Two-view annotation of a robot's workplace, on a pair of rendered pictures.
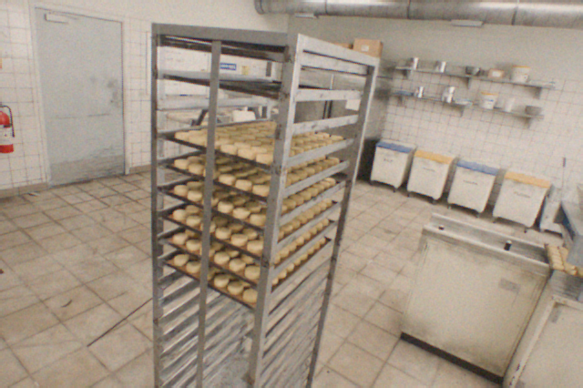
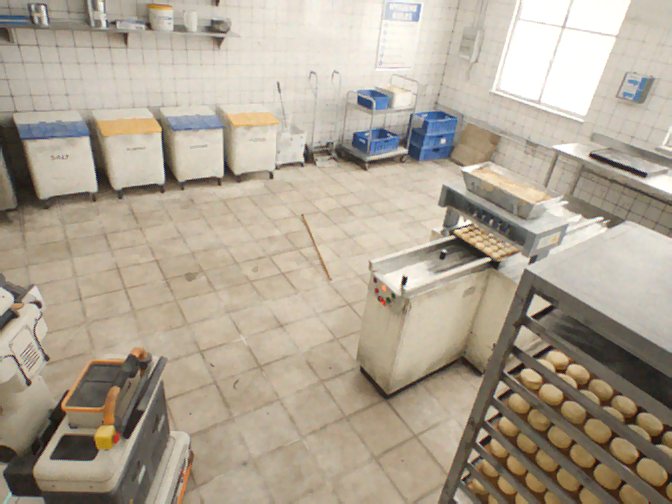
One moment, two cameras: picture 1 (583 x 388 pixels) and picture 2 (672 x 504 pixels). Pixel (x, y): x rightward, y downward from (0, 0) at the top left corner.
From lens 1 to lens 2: 2.08 m
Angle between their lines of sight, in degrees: 62
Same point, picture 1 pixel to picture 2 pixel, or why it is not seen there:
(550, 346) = not seen: hidden behind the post
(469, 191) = (201, 158)
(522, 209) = (262, 156)
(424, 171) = (132, 153)
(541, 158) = (244, 84)
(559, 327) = not seen: hidden behind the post
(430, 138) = (93, 93)
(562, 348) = not seen: hidden behind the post
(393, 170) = (77, 170)
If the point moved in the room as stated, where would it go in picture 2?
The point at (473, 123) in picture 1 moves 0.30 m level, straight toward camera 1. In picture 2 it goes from (149, 54) to (159, 60)
